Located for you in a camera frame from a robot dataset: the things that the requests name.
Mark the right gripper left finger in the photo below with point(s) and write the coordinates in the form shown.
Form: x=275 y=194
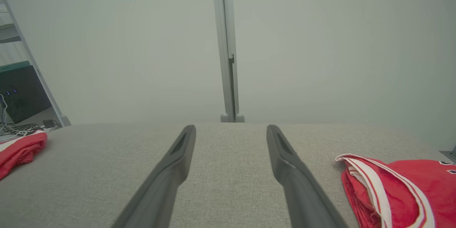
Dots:
x=160 y=188

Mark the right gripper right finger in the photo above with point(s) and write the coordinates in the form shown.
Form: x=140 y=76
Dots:
x=302 y=196

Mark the red basketball jersey white trim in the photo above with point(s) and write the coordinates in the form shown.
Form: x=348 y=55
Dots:
x=409 y=192

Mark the red shorts white stripe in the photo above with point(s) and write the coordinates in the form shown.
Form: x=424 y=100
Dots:
x=21 y=153

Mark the black power adapter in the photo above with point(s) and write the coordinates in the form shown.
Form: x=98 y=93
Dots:
x=49 y=123

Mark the grey partition base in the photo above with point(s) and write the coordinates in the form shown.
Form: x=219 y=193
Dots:
x=449 y=155

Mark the black electronics box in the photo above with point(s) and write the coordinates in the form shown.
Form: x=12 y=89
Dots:
x=25 y=92

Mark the grey partition leg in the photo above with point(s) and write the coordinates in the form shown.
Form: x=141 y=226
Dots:
x=39 y=74

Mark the grey shelf board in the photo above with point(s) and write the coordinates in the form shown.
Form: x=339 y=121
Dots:
x=9 y=34

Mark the grey slotted partition post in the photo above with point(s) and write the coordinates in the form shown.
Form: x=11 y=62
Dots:
x=226 y=42

